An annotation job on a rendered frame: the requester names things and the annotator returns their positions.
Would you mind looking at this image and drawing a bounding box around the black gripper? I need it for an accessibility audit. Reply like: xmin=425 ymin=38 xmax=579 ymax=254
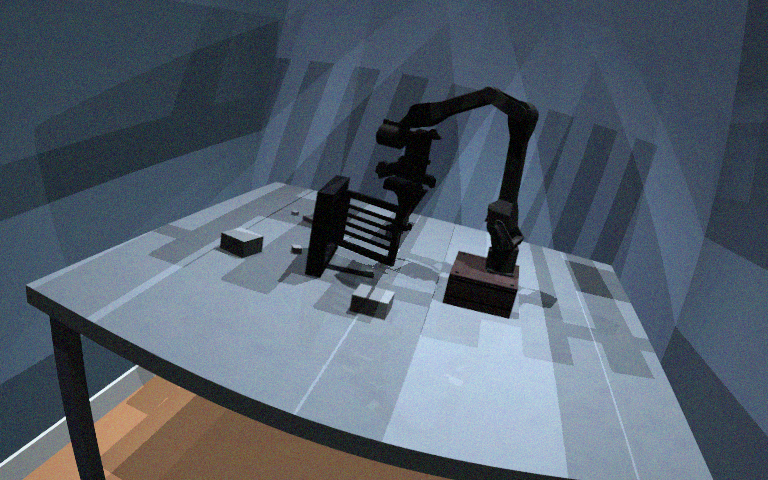
xmin=383 ymin=151 xmax=436 ymax=218

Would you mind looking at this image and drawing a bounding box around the black slotted rack door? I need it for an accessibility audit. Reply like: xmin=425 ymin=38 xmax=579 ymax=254
xmin=305 ymin=175 xmax=412 ymax=278

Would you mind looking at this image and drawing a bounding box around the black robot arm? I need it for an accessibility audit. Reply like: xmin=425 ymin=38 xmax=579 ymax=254
xmin=376 ymin=86 xmax=539 ymax=278

